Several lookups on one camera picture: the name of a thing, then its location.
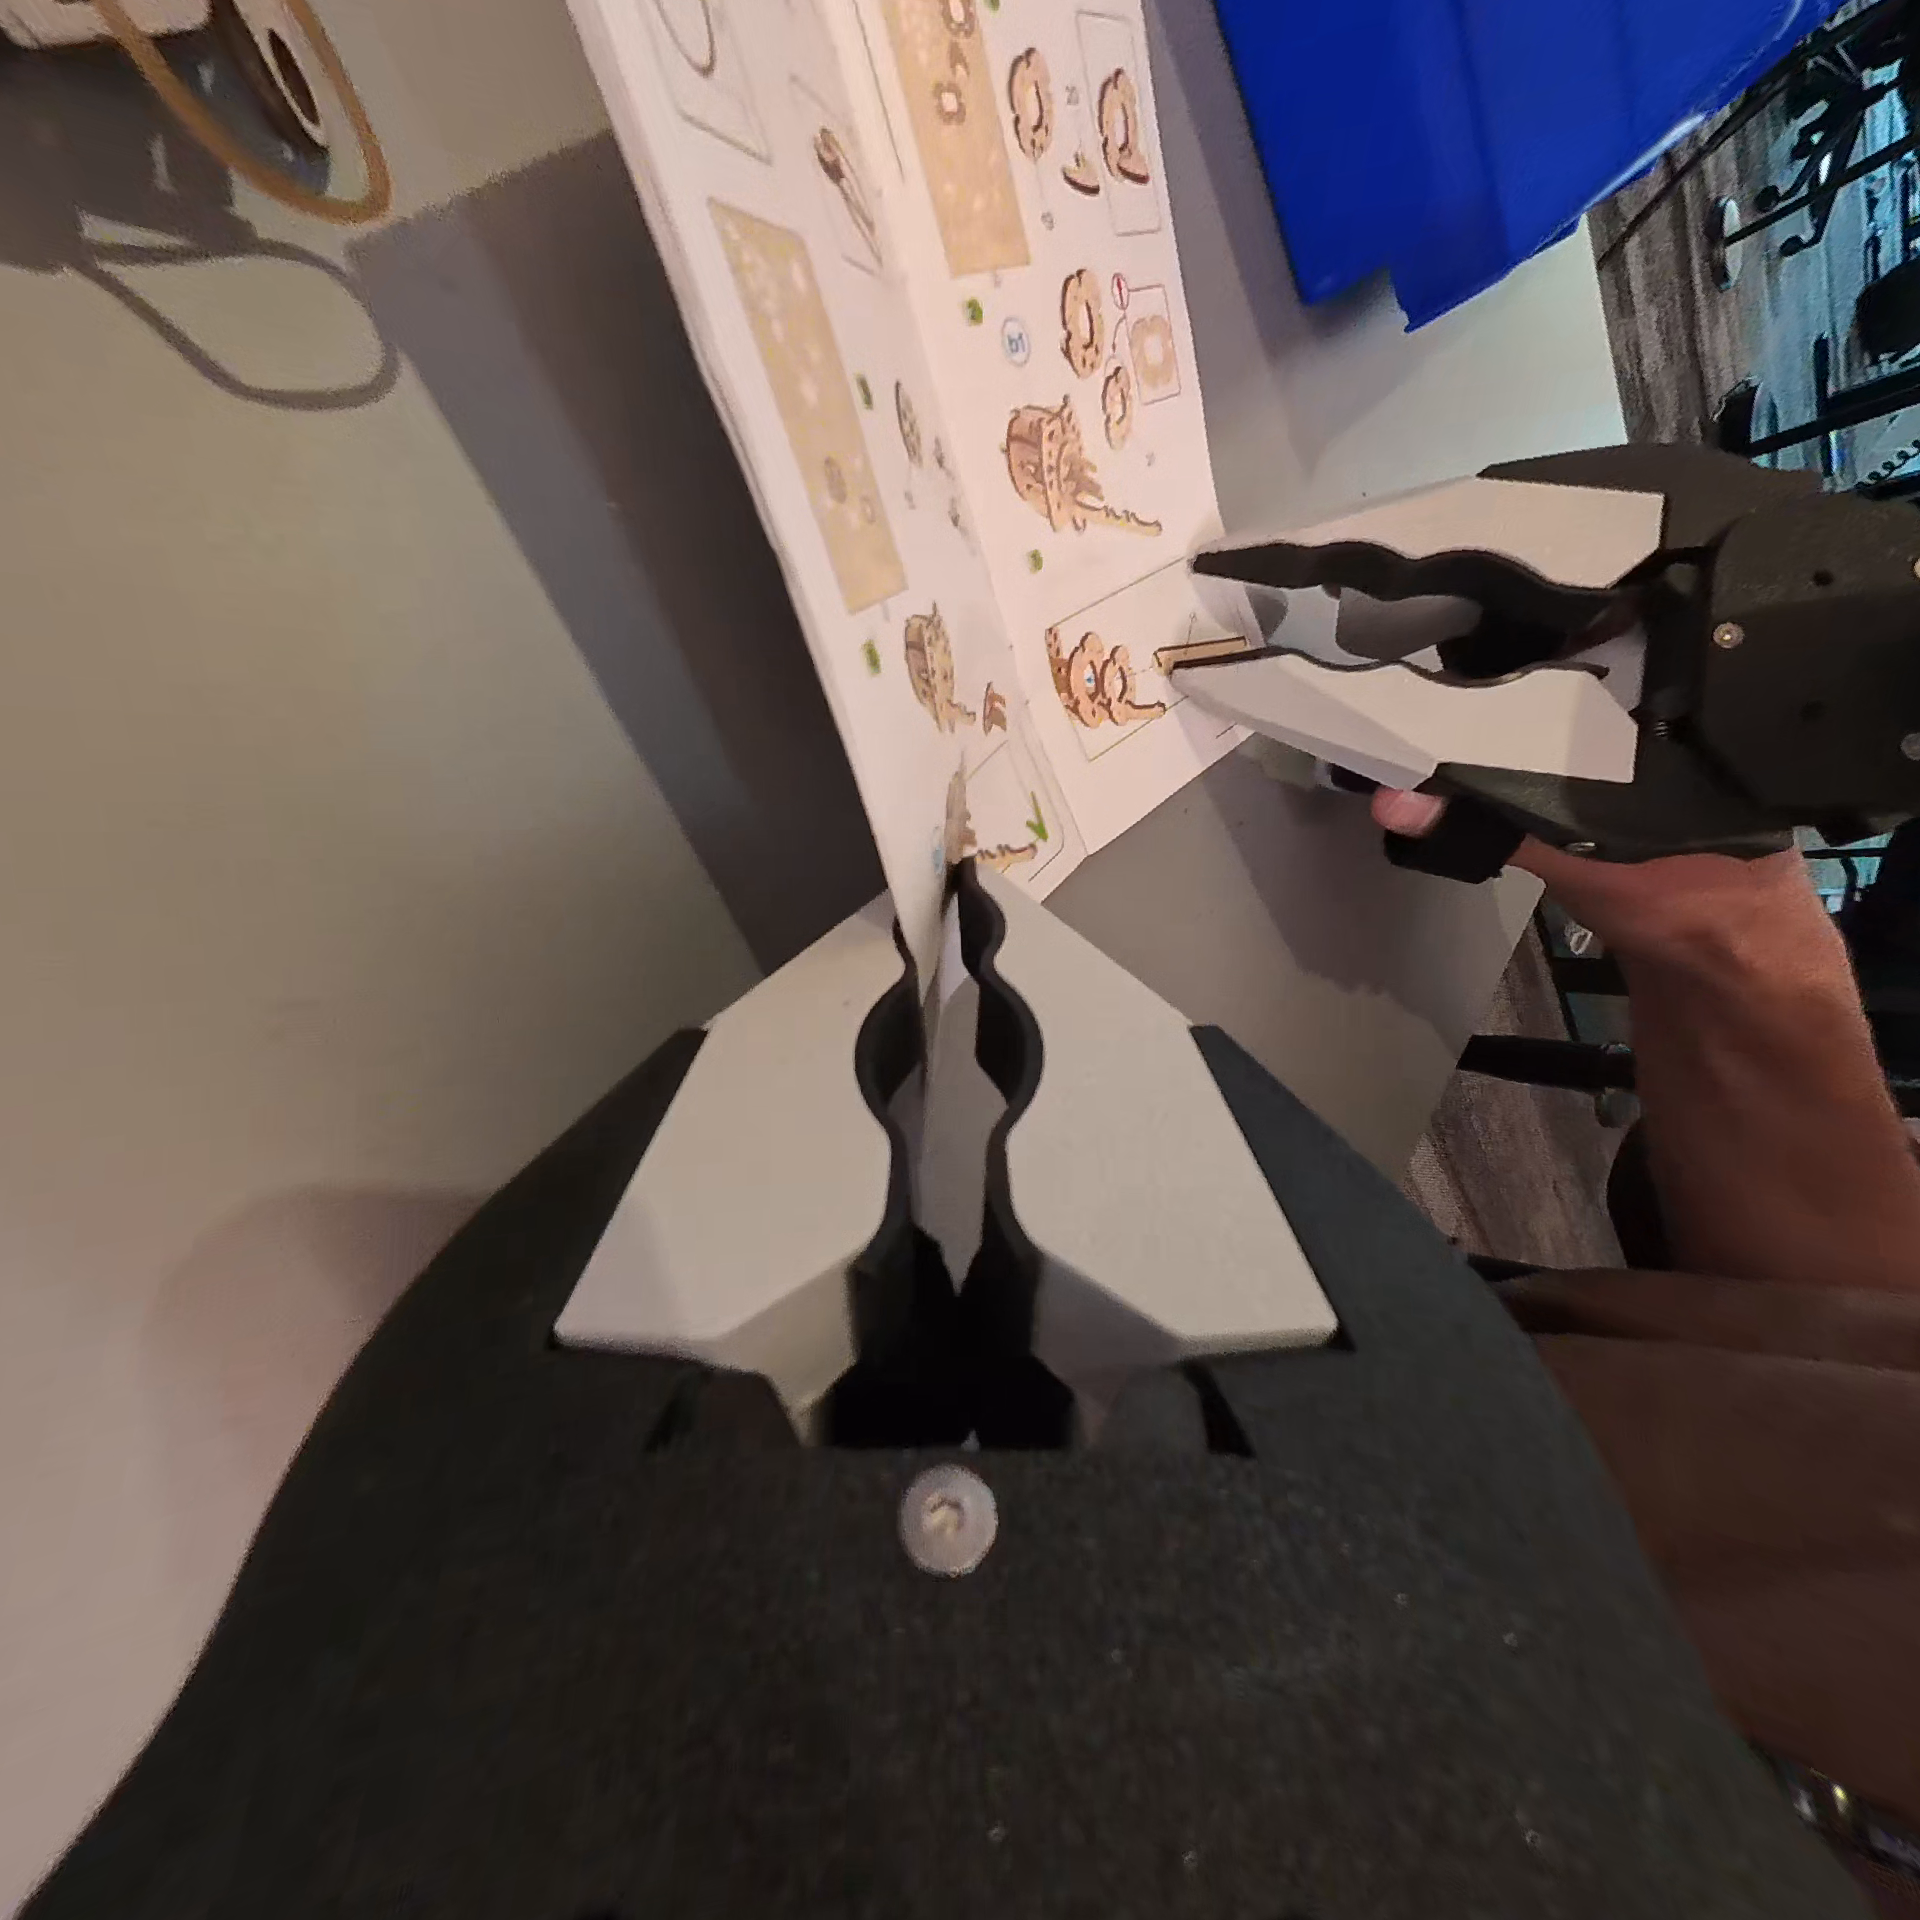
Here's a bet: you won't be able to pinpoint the person's right hand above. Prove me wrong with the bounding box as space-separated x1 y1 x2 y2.
1368 785 1643 941

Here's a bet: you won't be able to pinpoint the small wooden model assembly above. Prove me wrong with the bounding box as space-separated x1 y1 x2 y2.
0 0 337 155

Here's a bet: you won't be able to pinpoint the white instruction booklet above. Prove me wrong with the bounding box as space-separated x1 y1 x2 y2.
567 0 1283 1277

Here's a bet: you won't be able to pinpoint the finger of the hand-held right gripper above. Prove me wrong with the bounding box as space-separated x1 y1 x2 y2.
1189 475 1669 681
1167 589 1649 793

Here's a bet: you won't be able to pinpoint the tan rubber band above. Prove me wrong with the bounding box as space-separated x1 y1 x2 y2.
109 0 396 227

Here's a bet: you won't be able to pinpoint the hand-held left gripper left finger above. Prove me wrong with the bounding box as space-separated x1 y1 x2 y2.
554 898 924 1416

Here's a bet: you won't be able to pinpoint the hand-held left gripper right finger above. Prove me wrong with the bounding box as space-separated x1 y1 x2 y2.
954 861 1341 1416

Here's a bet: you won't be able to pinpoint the person's right forearm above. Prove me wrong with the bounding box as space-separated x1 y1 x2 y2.
1591 849 1920 1295

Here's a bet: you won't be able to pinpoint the black office chairs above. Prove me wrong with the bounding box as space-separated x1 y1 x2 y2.
1703 0 1920 490

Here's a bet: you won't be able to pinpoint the person's brown pants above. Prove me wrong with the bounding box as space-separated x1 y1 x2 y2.
1477 1258 1920 1803

